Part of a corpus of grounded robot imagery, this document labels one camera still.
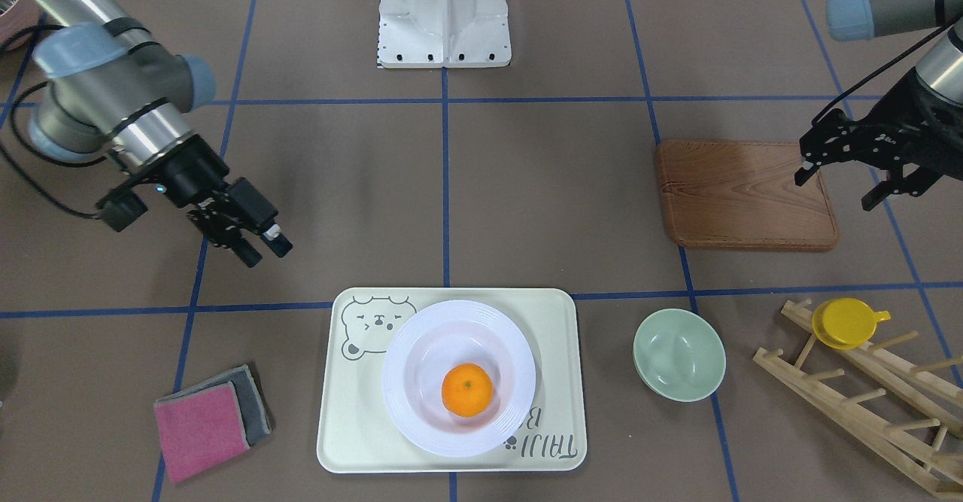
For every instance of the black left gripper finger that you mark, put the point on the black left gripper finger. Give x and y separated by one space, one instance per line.
878 195
805 172

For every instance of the cream bear tray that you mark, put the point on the cream bear tray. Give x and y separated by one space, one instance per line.
356 434

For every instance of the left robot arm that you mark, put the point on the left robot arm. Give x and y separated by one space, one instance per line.
940 67

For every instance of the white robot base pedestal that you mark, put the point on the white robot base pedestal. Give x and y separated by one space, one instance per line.
443 34

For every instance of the wooden peg drying rack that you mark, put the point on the wooden peg drying rack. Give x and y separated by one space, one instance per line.
905 420

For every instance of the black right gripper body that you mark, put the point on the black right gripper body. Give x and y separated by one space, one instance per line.
189 173

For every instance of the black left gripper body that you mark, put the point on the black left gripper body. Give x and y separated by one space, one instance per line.
909 129

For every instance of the pink and grey cloth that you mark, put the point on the pink and grey cloth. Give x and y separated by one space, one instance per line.
211 422

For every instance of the green ceramic bowl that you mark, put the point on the green ceramic bowl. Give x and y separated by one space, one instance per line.
679 355

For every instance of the brown wooden tray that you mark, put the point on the brown wooden tray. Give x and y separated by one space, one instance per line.
741 195

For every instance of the pink bowl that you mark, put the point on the pink bowl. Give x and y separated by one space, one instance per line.
17 15

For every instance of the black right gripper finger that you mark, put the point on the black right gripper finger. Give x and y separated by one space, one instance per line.
244 251
277 242

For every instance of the white round plate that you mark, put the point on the white round plate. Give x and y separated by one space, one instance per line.
437 340

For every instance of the yellow plastic mug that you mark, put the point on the yellow plastic mug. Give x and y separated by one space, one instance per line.
846 323

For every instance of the orange fruit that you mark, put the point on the orange fruit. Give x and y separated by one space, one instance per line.
467 390

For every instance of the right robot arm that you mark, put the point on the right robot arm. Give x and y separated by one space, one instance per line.
113 92

